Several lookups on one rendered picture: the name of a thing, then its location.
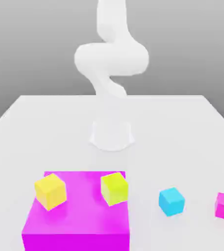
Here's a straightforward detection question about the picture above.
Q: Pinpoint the large magenta box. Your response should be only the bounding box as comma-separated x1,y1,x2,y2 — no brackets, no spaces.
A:
21,171,130,251

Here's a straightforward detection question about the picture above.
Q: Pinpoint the small cyan cube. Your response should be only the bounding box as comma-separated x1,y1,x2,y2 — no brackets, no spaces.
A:
158,187,186,217

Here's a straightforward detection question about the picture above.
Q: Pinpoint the small yellow cube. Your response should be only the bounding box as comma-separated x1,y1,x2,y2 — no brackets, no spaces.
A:
34,173,67,212

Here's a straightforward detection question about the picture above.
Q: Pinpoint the small lime cube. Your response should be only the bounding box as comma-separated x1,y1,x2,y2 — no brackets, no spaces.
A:
100,172,129,207

